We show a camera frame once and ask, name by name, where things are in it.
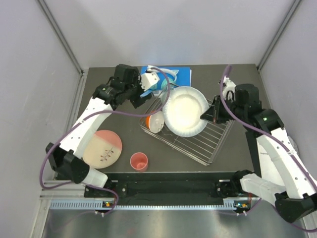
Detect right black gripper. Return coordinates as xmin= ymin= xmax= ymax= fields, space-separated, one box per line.
xmin=201 ymin=95 xmax=247 ymax=123

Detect orange white bowl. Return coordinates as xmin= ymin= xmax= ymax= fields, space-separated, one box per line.
xmin=145 ymin=111 xmax=164 ymax=133

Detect white blue-rimmed plate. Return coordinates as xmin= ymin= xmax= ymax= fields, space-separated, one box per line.
xmin=160 ymin=86 xmax=209 ymax=137

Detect chrome wire dish rack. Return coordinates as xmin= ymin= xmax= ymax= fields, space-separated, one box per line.
xmin=138 ymin=90 xmax=235 ymax=166

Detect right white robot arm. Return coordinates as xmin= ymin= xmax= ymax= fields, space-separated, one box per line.
xmin=201 ymin=83 xmax=317 ymax=223

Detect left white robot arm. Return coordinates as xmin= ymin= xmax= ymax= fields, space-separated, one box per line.
xmin=45 ymin=64 xmax=159 ymax=197

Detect teal cat-ear headphones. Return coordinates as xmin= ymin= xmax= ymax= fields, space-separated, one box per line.
xmin=150 ymin=68 xmax=179 ymax=91

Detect blue book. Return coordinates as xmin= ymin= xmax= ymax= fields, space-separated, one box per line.
xmin=141 ymin=65 xmax=192 ymax=97

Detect pink cream floral plate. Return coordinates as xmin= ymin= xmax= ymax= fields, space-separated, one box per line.
xmin=83 ymin=130 xmax=122 ymax=169

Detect pink plastic cup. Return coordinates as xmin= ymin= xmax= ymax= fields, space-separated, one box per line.
xmin=130 ymin=152 xmax=148 ymax=173

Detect white paper sheet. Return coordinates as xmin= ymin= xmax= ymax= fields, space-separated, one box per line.
xmin=289 ymin=137 xmax=299 ymax=154

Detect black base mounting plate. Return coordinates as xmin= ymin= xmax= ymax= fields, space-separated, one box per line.
xmin=56 ymin=172 xmax=261 ymax=206

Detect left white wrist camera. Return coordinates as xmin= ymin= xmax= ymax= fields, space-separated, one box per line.
xmin=140 ymin=72 xmax=159 ymax=92

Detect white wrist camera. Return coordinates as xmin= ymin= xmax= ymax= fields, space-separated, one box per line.
xmin=222 ymin=76 xmax=236 ymax=101
xmin=140 ymin=72 xmax=159 ymax=92

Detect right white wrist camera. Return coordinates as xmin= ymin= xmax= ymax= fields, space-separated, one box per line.
xmin=222 ymin=76 xmax=236 ymax=101

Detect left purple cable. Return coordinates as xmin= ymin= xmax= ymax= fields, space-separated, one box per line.
xmin=39 ymin=66 xmax=171 ymax=216

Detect purple cable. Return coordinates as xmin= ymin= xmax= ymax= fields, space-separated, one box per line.
xmin=219 ymin=64 xmax=317 ymax=233
xmin=39 ymin=66 xmax=171 ymax=216

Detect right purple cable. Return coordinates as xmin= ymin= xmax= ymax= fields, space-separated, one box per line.
xmin=219 ymin=64 xmax=317 ymax=233

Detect grey slotted cable duct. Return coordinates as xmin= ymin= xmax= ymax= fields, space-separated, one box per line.
xmin=49 ymin=198 xmax=247 ymax=211

